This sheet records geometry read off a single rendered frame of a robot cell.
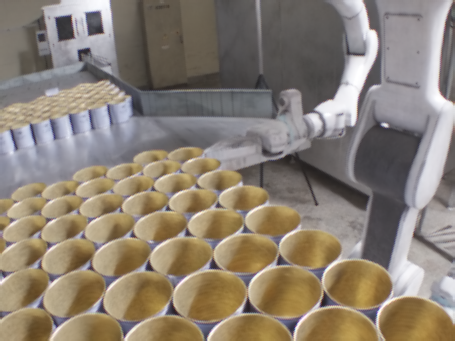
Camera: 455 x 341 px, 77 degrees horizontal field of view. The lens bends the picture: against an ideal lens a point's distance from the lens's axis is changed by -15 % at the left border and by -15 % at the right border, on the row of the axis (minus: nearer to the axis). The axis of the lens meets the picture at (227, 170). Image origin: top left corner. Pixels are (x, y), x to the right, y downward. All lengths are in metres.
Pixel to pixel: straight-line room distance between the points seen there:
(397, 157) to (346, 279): 0.42
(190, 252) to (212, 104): 0.80
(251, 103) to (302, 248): 0.77
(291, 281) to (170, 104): 0.95
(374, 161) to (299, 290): 0.46
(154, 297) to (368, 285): 0.23
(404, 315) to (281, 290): 0.13
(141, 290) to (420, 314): 0.28
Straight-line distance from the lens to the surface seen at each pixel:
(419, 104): 0.74
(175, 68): 7.19
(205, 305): 0.37
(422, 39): 0.70
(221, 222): 0.44
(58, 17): 5.66
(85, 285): 0.39
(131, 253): 0.42
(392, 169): 0.73
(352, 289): 0.38
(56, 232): 0.50
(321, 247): 0.40
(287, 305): 0.37
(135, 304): 0.38
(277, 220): 0.44
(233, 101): 1.12
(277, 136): 0.68
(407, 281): 1.01
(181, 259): 0.40
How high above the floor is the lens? 1.41
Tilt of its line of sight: 26 degrees down
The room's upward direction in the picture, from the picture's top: 4 degrees counter-clockwise
